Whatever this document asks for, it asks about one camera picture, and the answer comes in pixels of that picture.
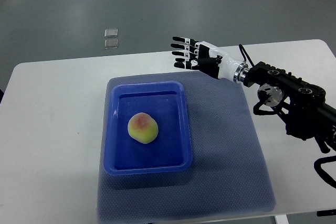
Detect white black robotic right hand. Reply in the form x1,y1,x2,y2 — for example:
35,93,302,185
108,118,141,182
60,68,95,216
171,36,247,82

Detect green red peach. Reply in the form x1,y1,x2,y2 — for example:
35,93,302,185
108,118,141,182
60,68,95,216
127,112,159,144

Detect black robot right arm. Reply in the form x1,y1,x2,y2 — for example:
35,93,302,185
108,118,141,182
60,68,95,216
234,62,335,153

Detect upper metal floor plate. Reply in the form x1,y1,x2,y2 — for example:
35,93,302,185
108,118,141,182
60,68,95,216
104,28,118,38

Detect blue plastic tray plate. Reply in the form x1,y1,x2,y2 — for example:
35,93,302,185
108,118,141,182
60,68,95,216
103,81,193,176

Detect blue grey mesh mat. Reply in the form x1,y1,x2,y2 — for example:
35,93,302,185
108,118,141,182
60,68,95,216
97,71,276,223

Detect black object at left edge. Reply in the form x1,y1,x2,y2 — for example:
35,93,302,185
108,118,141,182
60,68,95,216
0,89,4,103

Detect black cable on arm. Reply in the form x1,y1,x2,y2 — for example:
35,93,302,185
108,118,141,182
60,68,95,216
238,44,336,189

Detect black table bracket lower right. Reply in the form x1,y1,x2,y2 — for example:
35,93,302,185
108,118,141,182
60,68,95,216
317,209,336,217

